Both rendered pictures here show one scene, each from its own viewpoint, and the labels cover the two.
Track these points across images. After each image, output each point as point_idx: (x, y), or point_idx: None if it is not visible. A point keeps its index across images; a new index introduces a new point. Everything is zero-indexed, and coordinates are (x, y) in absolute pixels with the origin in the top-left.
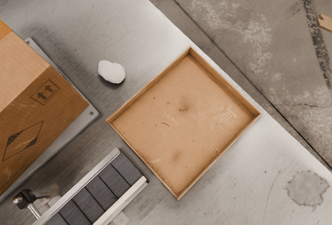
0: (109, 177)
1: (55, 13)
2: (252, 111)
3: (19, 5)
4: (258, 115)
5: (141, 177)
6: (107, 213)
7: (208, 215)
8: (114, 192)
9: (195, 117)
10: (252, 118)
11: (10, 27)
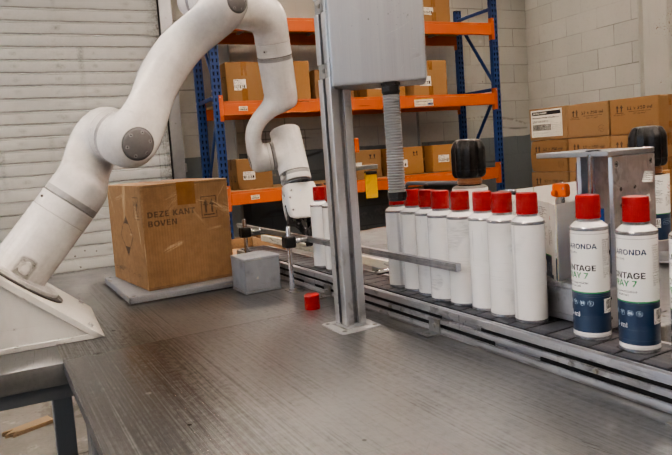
0: (253, 249)
1: (91, 280)
2: (248, 243)
3: (61, 288)
4: (252, 239)
5: (261, 235)
6: (275, 237)
7: (303, 251)
8: (264, 248)
9: (236, 253)
10: (253, 246)
11: (79, 289)
